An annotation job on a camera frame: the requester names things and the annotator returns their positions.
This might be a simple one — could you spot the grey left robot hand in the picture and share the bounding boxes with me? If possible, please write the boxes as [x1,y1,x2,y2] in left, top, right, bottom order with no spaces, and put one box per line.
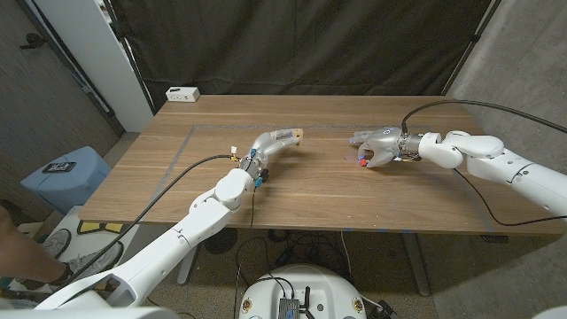
[241,128,302,176]

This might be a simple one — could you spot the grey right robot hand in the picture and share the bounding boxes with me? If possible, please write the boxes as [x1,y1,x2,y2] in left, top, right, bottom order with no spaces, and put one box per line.
[348,127,408,168]

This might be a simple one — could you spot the white power strip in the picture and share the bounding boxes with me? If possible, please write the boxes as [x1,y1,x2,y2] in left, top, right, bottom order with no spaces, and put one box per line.
[166,86,201,104]

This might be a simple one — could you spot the round black floor fan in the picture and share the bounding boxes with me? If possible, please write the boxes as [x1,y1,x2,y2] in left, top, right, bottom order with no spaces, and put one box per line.
[206,228,239,255]

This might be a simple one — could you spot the black backdrop curtain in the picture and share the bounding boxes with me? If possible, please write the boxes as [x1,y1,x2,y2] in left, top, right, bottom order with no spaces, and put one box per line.
[108,0,504,101]

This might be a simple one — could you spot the grey table leg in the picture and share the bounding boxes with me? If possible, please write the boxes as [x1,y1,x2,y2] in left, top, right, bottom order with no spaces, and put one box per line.
[400,232,431,297]

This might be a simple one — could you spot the black backdrop stand pole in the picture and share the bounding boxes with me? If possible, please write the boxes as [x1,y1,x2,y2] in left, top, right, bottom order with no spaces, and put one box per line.
[440,0,504,97]
[102,0,157,116]

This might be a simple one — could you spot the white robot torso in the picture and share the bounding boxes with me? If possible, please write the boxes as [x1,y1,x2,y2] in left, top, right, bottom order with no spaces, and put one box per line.
[238,264,368,319]

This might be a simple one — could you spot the white table leg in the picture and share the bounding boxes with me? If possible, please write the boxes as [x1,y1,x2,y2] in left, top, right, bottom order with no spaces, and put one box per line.
[176,245,198,285]

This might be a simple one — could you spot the white pillar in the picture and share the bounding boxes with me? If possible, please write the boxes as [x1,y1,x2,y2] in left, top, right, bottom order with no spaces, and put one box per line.
[33,0,154,133]

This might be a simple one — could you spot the blue stool with phone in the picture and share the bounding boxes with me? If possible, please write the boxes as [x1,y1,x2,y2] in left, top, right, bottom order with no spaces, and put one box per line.
[19,146,112,214]

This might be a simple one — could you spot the grey sneaker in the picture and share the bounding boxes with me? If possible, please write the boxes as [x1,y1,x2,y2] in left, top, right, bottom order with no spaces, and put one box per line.
[42,228,72,261]
[66,241,124,292]

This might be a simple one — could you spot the black phone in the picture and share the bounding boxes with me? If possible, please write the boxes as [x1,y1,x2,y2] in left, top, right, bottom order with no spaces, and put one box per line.
[42,161,77,174]

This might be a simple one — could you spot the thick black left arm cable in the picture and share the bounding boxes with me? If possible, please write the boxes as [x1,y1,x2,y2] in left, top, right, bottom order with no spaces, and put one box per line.
[61,153,234,290]

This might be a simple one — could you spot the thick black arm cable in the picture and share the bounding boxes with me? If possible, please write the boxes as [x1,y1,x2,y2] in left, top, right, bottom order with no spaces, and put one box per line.
[61,153,234,290]
[401,99,567,134]

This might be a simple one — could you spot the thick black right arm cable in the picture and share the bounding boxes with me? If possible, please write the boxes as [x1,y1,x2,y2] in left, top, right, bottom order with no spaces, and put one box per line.
[401,99,567,134]

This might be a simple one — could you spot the black floor cables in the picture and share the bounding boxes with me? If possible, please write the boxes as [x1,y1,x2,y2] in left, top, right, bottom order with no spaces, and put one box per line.
[234,229,351,287]

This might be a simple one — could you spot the black wall rail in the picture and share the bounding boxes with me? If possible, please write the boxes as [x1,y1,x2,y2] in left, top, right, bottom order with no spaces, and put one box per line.
[16,0,126,136]

